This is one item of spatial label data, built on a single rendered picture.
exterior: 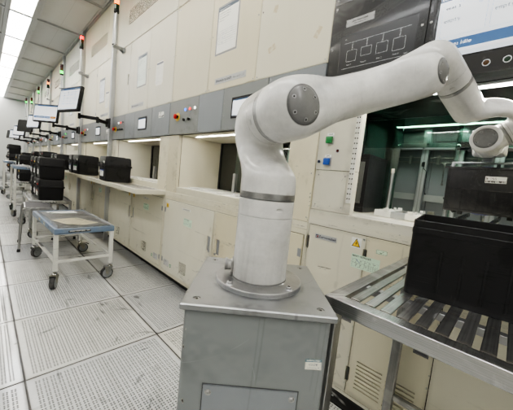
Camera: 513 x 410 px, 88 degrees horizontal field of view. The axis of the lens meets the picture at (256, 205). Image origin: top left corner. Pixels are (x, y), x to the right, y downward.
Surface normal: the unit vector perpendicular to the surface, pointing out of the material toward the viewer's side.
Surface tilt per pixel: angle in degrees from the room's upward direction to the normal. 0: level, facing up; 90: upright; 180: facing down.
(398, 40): 90
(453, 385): 90
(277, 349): 90
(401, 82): 104
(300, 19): 90
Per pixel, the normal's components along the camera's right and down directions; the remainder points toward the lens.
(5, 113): 0.71, 0.14
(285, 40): -0.70, 0.00
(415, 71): -0.28, 0.21
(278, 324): 0.00, 0.10
